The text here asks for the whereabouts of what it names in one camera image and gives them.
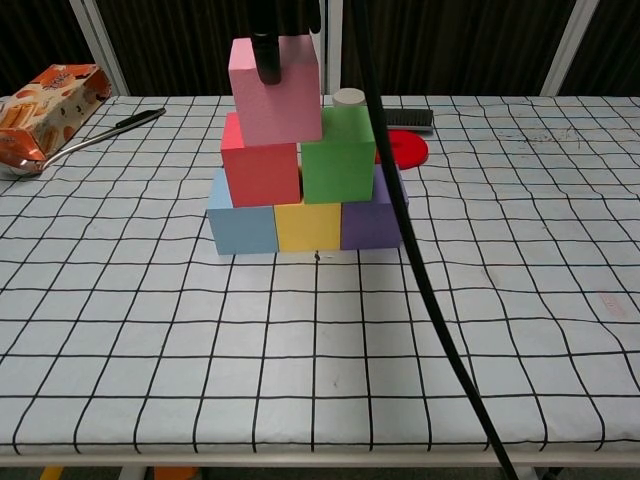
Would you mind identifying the dark corrugated partition panel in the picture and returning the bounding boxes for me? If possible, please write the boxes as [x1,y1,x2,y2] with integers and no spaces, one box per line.
[557,0,640,99]
[0,0,116,99]
[97,0,311,96]
[339,0,581,96]

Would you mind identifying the red foam cube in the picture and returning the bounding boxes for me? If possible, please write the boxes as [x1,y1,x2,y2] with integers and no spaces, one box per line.
[220,111,304,208]

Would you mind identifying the red round plastic lid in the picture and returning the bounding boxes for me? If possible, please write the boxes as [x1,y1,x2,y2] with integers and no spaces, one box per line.
[374,128,430,170]

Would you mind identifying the light blue foam cube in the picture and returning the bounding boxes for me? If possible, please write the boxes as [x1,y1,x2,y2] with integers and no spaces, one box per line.
[206,167,279,256]

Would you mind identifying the steel ladle black handle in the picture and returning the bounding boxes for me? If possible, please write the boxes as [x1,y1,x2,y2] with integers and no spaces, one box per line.
[0,107,167,180]

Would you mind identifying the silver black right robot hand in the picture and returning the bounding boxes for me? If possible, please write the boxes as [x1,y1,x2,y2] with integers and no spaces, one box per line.
[247,0,322,87]

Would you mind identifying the white black checkered tablecloth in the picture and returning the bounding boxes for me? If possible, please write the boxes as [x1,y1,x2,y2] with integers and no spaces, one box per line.
[0,94,640,456]

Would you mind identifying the small white lidded jar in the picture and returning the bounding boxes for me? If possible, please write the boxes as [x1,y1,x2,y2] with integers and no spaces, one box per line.
[332,88,366,109]

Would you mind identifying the pink foam cube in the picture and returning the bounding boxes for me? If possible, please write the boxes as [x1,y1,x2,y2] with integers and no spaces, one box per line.
[227,34,324,149]

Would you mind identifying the green foam cube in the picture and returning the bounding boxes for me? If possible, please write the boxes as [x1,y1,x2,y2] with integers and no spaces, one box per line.
[299,106,377,205]

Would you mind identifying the purple foam cube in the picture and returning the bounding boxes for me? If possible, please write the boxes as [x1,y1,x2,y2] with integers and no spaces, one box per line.
[339,163,410,251]

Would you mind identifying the orange biscuit snack box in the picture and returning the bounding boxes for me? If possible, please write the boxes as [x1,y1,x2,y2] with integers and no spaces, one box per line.
[0,62,111,169]

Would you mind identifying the yellow foam cube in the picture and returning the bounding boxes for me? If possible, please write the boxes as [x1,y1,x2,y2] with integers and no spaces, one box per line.
[273,201,343,252]

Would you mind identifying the grey metal table frame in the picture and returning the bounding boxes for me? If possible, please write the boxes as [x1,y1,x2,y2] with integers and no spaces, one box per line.
[0,439,640,480]

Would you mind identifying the grey brush black bristles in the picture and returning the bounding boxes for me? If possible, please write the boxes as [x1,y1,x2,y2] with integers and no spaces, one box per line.
[383,107,434,136]

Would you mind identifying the white partition frame post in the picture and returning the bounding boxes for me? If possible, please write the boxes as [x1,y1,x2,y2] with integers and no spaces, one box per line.
[312,0,344,96]
[79,0,131,96]
[539,0,599,96]

